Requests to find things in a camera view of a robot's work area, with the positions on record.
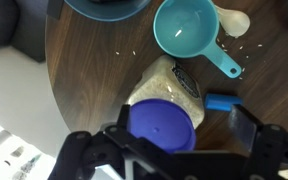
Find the dark blue plate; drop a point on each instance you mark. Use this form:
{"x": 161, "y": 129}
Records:
{"x": 107, "y": 10}

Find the dark fabric sofa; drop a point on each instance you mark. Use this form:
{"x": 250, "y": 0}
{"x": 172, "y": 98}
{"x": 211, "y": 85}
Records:
{"x": 14, "y": 23}

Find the clear jar of sugar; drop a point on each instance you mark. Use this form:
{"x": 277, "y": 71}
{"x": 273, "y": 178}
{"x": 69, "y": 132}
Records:
{"x": 164, "y": 83}

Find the small blue plastic block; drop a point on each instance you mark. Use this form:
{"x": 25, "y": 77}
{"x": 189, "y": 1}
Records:
{"x": 222, "y": 101}

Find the white plastic spoon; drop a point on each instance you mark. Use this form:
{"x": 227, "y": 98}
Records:
{"x": 234, "y": 21}

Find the blue plastic jar lid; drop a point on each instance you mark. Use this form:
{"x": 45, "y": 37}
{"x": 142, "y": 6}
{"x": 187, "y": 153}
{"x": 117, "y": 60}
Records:
{"x": 160, "y": 125}

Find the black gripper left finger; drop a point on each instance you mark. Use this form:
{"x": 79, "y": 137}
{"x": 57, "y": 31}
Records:
{"x": 84, "y": 153}

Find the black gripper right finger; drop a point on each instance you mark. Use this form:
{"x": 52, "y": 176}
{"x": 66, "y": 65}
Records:
{"x": 274, "y": 150}

